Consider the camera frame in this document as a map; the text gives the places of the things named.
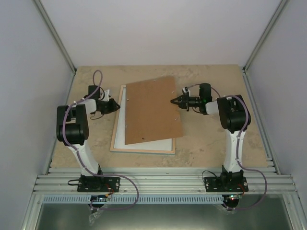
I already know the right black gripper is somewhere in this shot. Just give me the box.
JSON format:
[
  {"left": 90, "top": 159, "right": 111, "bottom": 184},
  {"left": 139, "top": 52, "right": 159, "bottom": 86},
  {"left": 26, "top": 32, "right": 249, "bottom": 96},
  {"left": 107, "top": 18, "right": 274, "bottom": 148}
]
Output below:
[{"left": 171, "top": 92, "right": 203, "bottom": 112}]

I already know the brown cardboard backing board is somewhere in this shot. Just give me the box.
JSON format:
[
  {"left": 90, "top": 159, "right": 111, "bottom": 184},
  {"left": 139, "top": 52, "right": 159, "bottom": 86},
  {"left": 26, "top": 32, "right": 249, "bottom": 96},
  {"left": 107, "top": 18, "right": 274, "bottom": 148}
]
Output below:
[{"left": 125, "top": 76, "right": 184, "bottom": 144}]

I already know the wooden teal picture frame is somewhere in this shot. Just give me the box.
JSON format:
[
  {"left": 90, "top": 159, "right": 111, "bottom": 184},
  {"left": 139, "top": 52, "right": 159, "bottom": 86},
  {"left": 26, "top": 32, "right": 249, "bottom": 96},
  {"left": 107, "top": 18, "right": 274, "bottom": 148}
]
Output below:
[{"left": 109, "top": 84, "right": 176, "bottom": 156}]

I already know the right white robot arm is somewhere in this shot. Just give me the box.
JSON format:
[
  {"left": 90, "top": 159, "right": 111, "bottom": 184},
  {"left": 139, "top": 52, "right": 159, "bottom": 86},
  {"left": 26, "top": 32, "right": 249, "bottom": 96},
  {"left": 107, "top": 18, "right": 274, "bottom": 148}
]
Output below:
[{"left": 170, "top": 83, "right": 251, "bottom": 193}]

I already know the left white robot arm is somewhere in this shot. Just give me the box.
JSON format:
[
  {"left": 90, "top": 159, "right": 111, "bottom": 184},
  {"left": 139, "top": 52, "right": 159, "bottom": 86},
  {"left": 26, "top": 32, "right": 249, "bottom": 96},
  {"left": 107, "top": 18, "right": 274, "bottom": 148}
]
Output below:
[{"left": 56, "top": 85, "right": 120, "bottom": 194}]

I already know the left circuit board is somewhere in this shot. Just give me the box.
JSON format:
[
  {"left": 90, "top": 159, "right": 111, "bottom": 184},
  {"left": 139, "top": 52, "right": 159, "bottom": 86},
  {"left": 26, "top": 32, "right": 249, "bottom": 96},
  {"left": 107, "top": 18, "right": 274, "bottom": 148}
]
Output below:
[{"left": 90, "top": 194, "right": 112, "bottom": 203}]

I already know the circuit board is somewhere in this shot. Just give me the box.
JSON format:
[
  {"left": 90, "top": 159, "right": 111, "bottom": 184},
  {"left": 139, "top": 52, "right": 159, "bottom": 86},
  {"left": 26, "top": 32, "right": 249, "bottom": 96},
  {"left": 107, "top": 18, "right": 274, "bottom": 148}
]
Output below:
[
  {"left": 225, "top": 194, "right": 242, "bottom": 200},
  {"left": 90, "top": 194, "right": 112, "bottom": 203}
]

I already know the right circuit board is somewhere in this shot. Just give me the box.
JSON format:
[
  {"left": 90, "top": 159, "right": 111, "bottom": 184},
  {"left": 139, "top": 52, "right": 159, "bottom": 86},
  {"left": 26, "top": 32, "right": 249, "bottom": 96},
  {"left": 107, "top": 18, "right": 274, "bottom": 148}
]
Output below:
[{"left": 225, "top": 194, "right": 242, "bottom": 200}]

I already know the clear plastic bag scrap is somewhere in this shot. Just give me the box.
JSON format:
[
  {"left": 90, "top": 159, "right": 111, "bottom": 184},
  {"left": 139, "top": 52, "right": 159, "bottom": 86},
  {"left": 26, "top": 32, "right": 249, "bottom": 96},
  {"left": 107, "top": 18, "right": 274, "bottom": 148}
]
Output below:
[{"left": 89, "top": 210, "right": 103, "bottom": 226}]

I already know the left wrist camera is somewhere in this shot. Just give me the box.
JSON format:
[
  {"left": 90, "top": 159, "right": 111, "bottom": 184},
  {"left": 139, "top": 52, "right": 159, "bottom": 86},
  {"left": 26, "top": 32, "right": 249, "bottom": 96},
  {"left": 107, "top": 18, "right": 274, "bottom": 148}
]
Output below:
[{"left": 100, "top": 89, "right": 112, "bottom": 102}]

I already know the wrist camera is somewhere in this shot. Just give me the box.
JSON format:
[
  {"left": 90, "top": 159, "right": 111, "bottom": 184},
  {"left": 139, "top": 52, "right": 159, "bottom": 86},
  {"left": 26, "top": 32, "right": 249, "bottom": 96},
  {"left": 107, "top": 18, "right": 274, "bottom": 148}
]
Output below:
[
  {"left": 100, "top": 89, "right": 112, "bottom": 102},
  {"left": 182, "top": 87, "right": 191, "bottom": 97}
]

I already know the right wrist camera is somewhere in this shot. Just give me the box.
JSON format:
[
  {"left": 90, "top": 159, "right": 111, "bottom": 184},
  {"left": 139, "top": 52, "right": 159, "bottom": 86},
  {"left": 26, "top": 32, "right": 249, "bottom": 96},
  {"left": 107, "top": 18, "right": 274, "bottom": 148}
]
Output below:
[{"left": 182, "top": 87, "right": 191, "bottom": 97}]

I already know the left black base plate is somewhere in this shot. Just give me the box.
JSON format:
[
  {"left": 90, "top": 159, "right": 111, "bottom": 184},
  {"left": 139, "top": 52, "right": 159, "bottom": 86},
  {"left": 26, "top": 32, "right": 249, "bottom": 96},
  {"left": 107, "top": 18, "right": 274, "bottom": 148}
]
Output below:
[{"left": 77, "top": 176, "right": 120, "bottom": 193}]

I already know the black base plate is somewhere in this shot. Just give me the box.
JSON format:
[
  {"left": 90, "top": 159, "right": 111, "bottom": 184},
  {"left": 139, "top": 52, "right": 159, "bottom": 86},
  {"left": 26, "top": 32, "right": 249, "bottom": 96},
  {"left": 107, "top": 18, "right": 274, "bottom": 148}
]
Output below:
[
  {"left": 203, "top": 176, "right": 249, "bottom": 193},
  {"left": 77, "top": 176, "right": 120, "bottom": 193}
]

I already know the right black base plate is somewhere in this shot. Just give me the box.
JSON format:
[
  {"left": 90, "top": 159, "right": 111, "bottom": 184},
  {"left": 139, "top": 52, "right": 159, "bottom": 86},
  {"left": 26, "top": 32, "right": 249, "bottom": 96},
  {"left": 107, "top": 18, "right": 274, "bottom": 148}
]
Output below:
[{"left": 203, "top": 176, "right": 249, "bottom": 193}]

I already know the aluminium rail beam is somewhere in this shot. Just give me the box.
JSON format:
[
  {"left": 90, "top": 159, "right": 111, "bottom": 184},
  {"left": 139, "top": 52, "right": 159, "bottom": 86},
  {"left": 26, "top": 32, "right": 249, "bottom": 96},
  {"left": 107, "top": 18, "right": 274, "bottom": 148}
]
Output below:
[{"left": 33, "top": 167, "right": 297, "bottom": 195}]

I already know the left aluminium corner post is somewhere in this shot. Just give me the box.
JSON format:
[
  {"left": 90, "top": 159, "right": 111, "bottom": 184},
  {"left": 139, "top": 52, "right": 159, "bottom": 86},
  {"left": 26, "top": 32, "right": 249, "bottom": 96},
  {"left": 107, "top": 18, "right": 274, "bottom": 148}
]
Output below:
[{"left": 33, "top": 0, "right": 76, "bottom": 74}]

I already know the aluminium corner post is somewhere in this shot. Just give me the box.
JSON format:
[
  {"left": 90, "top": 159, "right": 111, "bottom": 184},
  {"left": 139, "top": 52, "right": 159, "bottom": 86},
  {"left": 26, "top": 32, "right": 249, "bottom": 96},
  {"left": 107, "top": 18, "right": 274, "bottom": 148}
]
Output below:
[
  {"left": 33, "top": 0, "right": 76, "bottom": 74},
  {"left": 242, "top": 0, "right": 290, "bottom": 74}
]

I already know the grey slotted cable duct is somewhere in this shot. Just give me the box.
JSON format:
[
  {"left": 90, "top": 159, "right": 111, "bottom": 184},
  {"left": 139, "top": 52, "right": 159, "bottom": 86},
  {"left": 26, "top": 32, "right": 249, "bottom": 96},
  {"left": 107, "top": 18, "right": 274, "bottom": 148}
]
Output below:
[{"left": 43, "top": 194, "right": 224, "bottom": 205}]

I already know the right aluminium corner post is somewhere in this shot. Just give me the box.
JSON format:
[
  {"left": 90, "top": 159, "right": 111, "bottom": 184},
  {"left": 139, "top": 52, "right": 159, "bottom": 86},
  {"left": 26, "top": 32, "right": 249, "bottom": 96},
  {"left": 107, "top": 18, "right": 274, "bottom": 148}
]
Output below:
[{"left": 242, "top": 0, "right": 290, "bottom": 74}]

